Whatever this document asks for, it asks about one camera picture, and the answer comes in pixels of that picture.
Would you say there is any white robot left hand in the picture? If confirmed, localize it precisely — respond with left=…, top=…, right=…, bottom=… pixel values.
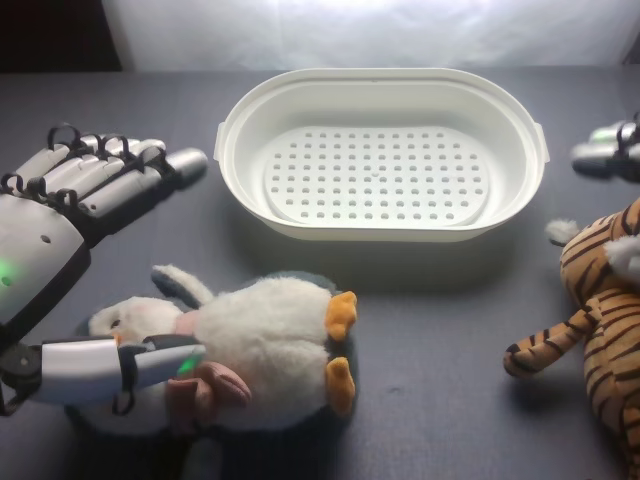
left=0, top=121, right=209, bottom=417

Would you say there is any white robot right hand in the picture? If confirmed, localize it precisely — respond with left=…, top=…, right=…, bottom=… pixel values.
left=571, top=112, right=640, bottom=182

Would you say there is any plush tiger toy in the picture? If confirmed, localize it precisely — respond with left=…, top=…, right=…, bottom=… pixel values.
left=502, top=197, right=640, bottom=480

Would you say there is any plush penguin toy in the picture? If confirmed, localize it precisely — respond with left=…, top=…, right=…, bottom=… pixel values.
left=64, top=264, right=360, bottom=480

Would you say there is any white perforated plastic basin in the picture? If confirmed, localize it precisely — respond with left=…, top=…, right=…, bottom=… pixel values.
left=213, top=67, right=551, bottom=244

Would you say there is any dark background panel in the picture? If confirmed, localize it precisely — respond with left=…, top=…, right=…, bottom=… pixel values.
left=0, top=0, right=124, bottom=75

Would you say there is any white backdrop sheet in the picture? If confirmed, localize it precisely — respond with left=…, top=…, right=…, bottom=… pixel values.
left=102, top=0, right=640, bottom=74

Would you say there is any grey table cloth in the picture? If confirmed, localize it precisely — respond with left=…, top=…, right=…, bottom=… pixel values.
left=0, top=64, right=640, bottom=480

